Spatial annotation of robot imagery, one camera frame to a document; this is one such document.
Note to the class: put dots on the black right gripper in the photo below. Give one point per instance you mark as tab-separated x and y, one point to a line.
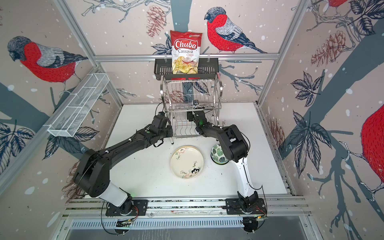
189	116

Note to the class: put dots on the silver two-tier dish rack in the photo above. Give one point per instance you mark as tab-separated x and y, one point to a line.
179	97

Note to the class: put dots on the green leaf pattern bowl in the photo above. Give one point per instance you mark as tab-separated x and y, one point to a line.
218	154

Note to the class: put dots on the white floral plate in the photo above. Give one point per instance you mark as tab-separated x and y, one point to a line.
187	162

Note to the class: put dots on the blue floral white bowl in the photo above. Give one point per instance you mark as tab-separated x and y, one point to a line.
220	163

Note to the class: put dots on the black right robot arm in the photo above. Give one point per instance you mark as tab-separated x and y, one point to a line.
235	148

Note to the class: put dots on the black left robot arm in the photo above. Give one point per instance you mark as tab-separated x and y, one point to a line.
93	172

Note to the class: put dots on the Chuba cassava chips bag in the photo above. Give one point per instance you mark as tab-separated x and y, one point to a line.
185	52

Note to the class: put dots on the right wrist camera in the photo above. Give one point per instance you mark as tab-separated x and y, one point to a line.
197	106

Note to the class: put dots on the black wall basket shelf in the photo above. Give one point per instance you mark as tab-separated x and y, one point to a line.
207	69

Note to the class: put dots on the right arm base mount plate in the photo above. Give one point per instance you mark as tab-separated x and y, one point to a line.
235	207

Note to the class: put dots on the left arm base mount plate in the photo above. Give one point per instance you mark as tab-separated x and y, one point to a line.
132	208

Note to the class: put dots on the white wire wall basket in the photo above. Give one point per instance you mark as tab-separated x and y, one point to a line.
71	118

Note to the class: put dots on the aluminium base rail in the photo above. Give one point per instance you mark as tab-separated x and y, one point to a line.
173	213

